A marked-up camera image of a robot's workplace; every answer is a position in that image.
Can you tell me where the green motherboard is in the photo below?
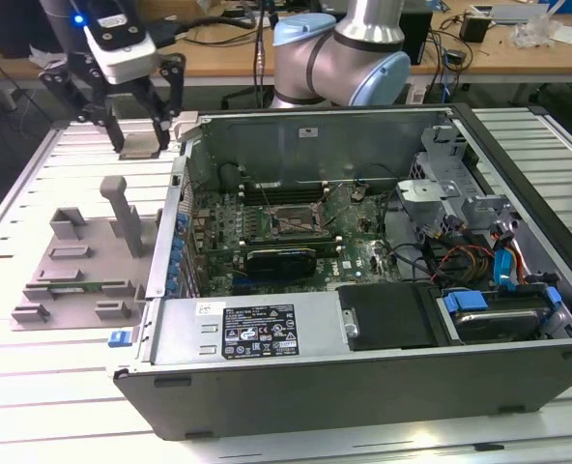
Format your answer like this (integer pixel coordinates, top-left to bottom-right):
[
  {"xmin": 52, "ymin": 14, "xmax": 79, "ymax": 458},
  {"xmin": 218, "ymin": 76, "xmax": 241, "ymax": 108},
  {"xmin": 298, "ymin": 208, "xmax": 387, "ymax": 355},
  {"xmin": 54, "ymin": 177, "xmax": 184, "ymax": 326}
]
[{"xmin": 188, "ymin": 178, "xmax": 398, "ymax": 299}]

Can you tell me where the black plastic shroud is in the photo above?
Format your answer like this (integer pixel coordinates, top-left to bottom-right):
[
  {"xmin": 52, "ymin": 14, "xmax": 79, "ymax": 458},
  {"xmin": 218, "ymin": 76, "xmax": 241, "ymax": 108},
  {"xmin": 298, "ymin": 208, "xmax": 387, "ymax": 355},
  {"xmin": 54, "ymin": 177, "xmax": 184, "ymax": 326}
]
[{"xmin": 336, "ymin": 283, "xmax": 444, "ymax": 352}]

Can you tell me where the CPU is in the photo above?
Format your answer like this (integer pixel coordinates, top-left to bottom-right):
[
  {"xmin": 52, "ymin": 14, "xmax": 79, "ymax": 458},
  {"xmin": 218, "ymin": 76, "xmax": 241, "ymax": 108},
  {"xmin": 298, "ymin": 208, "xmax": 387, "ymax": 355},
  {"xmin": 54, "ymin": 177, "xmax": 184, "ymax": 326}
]
[{"xmin": 118, "ymin": 132, "xmax": 162, "ymax": 160}]

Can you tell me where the locking lever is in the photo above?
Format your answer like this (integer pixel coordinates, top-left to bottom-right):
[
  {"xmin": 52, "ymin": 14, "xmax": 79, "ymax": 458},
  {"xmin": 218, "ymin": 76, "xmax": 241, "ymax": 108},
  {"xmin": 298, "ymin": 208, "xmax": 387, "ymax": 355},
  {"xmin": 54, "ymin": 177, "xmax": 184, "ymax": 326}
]
[
  {"xmin": 272, "ymin": 216, "xmax": 316, "ymax": 233},
  {"xmin": 259, "ymin": 182, "xmax": 280, "ymax": 229}
]

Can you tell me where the hard disk in blue carrier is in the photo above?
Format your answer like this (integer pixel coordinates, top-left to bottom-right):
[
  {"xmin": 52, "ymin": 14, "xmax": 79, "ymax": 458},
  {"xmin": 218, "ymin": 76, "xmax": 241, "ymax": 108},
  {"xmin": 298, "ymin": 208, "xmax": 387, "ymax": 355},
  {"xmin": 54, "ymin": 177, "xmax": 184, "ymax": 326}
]
[{"xmin": 440, "ymin": 285, "xmax": 563, "ymax": 345}]

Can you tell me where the grey parts rack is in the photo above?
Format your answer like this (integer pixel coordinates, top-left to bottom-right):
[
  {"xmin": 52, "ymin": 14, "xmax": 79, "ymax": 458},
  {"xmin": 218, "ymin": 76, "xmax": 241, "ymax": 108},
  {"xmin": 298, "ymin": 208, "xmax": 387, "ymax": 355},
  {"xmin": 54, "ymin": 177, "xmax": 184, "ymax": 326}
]
[{"xmin": 9, "ymin": 174, "xmax": 164, "ymax": 334}]

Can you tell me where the silver metal drive cage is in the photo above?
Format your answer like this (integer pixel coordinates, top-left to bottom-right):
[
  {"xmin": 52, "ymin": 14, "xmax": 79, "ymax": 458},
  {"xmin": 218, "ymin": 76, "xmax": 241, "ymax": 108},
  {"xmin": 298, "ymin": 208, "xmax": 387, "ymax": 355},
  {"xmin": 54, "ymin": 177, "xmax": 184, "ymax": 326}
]
[{"xmin": 394, "ymin": 124, "xmax": 515, "ymax": 239}]

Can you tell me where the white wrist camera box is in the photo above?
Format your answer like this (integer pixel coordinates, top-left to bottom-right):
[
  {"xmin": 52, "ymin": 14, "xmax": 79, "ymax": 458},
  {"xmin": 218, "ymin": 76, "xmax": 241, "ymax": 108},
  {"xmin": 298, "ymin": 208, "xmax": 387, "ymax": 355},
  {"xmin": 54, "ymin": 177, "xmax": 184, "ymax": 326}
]
[{"xmin": 83, "ymin": 0, "xmax": 159, "ymax": 86}]

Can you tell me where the wooden desk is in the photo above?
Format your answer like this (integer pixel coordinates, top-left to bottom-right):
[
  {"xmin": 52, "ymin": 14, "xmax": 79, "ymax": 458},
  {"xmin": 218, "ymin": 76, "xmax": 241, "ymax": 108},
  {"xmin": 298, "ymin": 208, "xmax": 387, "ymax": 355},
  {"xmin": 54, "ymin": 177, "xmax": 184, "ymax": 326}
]
[{"xmin": 0, "ymin": 0, "xmax": 572, "ymax": 91}]

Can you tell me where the blue flat wire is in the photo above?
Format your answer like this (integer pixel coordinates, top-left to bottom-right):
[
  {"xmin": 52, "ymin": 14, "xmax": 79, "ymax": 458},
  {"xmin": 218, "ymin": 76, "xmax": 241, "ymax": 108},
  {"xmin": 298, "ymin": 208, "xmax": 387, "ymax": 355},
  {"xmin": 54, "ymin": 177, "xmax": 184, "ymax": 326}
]
[{"xmin": 491, "ymin": 230, "xmax": 527, "ymax": 294}]

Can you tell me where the grey power supply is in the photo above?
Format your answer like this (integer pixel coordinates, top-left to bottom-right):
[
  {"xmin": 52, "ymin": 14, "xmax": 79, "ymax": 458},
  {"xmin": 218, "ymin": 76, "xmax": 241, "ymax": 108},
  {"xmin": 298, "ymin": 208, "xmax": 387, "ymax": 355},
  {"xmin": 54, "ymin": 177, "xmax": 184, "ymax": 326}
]
[{"xmin": 148, "ymin": 289, "xmax": 353, "ymax": 367}]

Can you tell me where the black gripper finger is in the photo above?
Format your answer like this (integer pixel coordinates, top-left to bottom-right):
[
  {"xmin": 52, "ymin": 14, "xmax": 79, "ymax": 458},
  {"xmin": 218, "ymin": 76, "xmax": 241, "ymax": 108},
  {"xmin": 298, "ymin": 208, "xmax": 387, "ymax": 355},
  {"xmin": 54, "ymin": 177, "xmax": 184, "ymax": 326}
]
[
  {"xmin": 38, "ymin": 47, "xmax": 127, "ymax": 156},
  {"xmin": 138, "ymin": 53, "xmax": 188, "ymax": 151}
]

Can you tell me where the black graphics card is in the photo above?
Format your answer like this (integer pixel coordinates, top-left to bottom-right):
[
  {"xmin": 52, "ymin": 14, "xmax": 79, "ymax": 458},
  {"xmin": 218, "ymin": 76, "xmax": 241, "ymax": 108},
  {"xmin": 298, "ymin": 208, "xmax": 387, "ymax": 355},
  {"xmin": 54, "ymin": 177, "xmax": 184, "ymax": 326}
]
[{"xmin": 243, "ymin": 245, "xmax": 320, "ymax": 280}]

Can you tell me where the white corner bracket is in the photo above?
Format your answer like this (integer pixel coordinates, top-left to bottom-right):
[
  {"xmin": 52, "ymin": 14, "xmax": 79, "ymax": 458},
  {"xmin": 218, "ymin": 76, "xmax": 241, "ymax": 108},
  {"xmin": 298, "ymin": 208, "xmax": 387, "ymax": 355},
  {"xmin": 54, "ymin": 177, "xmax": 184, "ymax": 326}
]
[{"xmin": 168, "ymin": 110, "xmax": 205, "ymax": 145}]

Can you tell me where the yellow red wire bundle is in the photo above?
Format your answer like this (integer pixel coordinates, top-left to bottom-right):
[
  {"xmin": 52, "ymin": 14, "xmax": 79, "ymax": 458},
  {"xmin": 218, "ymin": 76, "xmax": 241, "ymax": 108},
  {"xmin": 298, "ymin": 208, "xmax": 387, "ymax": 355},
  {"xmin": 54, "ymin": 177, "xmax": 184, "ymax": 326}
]
[{"xmin": 438, "ymin": 244, "xmax": 498, "ymax": 289}]

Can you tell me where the CPU socket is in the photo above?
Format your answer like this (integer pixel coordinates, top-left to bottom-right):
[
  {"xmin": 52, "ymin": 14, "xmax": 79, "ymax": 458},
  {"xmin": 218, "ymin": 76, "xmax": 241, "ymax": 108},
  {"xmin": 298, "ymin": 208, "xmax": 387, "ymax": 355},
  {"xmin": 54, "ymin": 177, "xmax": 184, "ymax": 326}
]
[{"xmin": 265, "ymin": 205, "xmax": 319, "ymax": 239}]

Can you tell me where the metal socket cover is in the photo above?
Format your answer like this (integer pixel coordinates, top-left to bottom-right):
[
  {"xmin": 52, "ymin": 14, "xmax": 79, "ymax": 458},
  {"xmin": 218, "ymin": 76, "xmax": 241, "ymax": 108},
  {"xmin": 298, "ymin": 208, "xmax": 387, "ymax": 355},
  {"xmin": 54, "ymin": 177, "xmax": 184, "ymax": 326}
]
[{"xmin": 313, "ymin": 184, "xmax": 339, "ymax": 232}]

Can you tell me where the clear plastic bag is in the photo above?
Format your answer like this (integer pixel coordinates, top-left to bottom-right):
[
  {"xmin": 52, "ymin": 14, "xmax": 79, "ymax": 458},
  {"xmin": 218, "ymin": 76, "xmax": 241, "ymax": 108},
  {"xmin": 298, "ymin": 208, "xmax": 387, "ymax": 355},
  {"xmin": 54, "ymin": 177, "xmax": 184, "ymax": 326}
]
[{"xmin": 510, "ymin": 12, "xmax": 558, "ymax": 50}]

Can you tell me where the black RAM slot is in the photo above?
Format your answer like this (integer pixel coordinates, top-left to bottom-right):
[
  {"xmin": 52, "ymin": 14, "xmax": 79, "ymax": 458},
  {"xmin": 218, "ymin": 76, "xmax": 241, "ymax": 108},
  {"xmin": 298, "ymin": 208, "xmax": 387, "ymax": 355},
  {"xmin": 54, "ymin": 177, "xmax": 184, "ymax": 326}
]
[
  {"xmin": 240, "ymin": 243, "xmax": 344, "ymax": 252},
  {"xmin": 240, "ymin": 196, "xmax": 331, "ymax": 205},
  {"xmin": 240, "ymin": 188, "xmax": 329, "ymax": 197},
  {"xmin": 240, "ymin": 233, "xmax": 341, "ymax": 241},
  {"xmin": 240, "ymin": 192, "xmax": 330, "ymax": 201},
  {"xmin": 240, "ymin": 236, "xmax": 342, "ymax": 244},
  {"xmin": 240, "ymin": 240, "xmax": 343, "ymax": 247},
  {"xmin": 240, "ymin": 185, "xmax": 329, "ymax": 193}
]

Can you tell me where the small black adapter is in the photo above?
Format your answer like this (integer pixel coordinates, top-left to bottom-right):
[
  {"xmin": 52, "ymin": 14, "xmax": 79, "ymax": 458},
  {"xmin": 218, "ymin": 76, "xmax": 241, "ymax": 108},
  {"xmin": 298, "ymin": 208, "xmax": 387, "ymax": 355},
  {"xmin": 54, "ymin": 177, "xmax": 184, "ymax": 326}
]
[{"xmin": 459, "ymin": 13, "xmax": 491, "ymax": 44}]

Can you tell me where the black PC case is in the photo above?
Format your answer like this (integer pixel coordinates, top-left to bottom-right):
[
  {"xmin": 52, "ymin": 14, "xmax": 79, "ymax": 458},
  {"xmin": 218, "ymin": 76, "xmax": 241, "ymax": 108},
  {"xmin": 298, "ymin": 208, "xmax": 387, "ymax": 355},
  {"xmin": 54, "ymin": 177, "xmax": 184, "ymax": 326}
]
[{"xmin": 111, "ymin": 101, "xmax": 572, "ymax": 442}]

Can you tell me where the black camera cable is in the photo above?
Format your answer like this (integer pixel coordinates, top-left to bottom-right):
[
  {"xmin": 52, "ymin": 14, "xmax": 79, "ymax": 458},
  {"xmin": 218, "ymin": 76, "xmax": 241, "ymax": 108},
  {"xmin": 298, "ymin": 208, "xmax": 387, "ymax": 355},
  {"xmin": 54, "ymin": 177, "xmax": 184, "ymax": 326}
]
[{"xmin": 148, "ymin": 14, "xmax": 277, "ymax": 49}]

